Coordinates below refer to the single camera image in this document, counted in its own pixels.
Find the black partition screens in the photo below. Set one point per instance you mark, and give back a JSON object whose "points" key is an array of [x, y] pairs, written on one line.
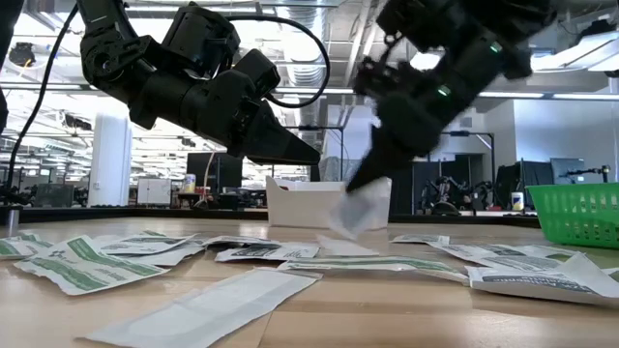
{"points": [[411, 193]]}

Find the long plain white packet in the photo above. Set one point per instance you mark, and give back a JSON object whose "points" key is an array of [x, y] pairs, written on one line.
{"points": [[208, 309]]}

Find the grey background monitor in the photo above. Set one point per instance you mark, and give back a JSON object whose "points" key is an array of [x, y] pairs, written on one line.
{"points": [[568, 169]]}

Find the square white printed packet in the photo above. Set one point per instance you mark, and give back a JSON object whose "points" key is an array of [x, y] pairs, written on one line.
{"points": [[145, 240], [421, 238], [483, 250], [524, 263], [360, 210], [537, 285], [242, 240], [266, 251], [152, 233]]}

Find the green plastic mesh basket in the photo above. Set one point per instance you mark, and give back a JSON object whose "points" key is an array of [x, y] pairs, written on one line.
{"points": [[578, 217]]}

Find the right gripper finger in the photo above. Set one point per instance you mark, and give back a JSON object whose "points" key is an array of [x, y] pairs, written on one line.
{"points": [[387, 154]]}

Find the white plastic bin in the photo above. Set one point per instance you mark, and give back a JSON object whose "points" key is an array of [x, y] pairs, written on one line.
{"points": [[300, 205]]}

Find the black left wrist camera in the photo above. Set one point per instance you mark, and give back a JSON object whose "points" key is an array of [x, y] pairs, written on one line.
{"points": [[203, 38]]}

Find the white background wipes canister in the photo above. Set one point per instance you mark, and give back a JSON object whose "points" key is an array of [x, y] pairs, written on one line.
{"points": [[517, 201]]}

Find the silver metal post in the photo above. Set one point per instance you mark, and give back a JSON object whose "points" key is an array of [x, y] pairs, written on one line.
{"points": [[13, 222]]}

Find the yellow background wipes canister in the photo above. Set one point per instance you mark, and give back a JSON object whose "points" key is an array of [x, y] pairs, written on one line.
{"points": [[189, 183]]}

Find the white cabinet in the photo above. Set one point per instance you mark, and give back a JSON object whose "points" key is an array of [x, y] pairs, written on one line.
{"points": [[154, 191]]}

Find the long ceiling light strip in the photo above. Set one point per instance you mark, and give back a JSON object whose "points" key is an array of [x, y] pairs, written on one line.
{"points": [[338, 90]]}

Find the white round pillar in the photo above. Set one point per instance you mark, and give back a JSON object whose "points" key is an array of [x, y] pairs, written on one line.
{"points": [[111, 164]]}

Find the silver spiral ceiling duct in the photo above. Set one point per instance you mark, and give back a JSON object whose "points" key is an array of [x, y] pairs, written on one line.
{"points": [[302, 53]]}

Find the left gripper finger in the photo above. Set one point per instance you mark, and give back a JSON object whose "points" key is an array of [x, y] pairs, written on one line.
{"points": [[278, 147]]}

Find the black metal table frame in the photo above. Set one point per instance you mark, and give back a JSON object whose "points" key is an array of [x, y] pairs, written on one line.
{"points": [[145, 213]]}

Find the black background robot rig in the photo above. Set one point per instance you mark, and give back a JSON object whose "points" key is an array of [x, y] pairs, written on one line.
{"points": [[442, 193]]}

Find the black background screen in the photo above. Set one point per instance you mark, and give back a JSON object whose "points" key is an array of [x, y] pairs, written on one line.
{"points": [[217, 176]]}

